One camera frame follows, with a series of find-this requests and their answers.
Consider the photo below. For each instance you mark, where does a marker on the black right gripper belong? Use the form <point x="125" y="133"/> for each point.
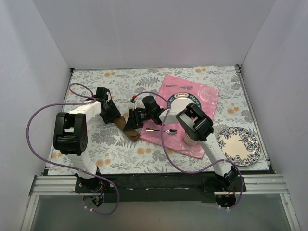
<point x="134" y="118"/>

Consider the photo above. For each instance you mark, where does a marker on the silver spoon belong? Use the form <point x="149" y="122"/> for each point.
<point x="169" y="132"/>

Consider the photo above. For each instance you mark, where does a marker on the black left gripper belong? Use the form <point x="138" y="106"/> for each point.
<point x="109" y="111"/>

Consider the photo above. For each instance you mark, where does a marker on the pink floral placemat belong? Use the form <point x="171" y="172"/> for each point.
<point x="207" y="95"/>

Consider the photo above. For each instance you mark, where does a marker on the cream mug dark rim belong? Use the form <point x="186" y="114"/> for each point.
<point x="189" y="141"/>

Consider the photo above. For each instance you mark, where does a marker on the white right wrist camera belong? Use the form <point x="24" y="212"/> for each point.
<point x="135" y="102"/>

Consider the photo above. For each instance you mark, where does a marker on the brown cloth napkin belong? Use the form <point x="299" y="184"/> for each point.
<point x="131" y="134"/>

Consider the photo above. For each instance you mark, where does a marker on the aluminium table frame rail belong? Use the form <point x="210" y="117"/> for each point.
<point x="265" y="205"/>

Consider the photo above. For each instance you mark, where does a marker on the green rimmed white plate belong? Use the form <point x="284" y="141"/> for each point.
<point x="180" y="100"/>

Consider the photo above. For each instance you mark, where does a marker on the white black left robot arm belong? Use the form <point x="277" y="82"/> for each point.
<point x="70" y="132"/>

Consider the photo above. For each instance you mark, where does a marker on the blue floral white plate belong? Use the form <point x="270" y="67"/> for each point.
<point x="239" y="146"/>

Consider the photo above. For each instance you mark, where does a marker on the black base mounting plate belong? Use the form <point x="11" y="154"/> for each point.
<point x="159" y="187"/>

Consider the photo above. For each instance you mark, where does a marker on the silver fork on placemat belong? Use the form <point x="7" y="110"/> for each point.
<point x="178" y="86"/>

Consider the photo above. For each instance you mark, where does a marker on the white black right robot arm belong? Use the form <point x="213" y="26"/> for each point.
<point x="198" y="126"/>

